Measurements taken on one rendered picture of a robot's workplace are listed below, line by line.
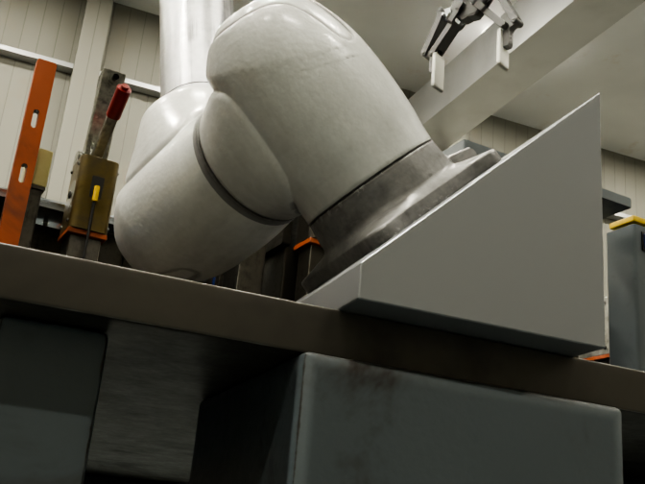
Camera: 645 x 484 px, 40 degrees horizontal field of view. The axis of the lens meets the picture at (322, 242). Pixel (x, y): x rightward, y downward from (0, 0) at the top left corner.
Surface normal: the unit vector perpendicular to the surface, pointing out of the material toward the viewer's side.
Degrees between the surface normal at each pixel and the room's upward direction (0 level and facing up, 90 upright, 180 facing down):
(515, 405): 90
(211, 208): 138
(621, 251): 90
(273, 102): 121
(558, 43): 180
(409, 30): 180
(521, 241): 90
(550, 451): 90
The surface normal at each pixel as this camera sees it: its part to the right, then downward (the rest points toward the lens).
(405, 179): 0.18, -0.26
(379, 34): -0.09, 0.94
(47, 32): 0.39, -0.29
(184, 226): -0.34, 0.49
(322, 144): -0.26, 0.19
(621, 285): -0.87, -0.24
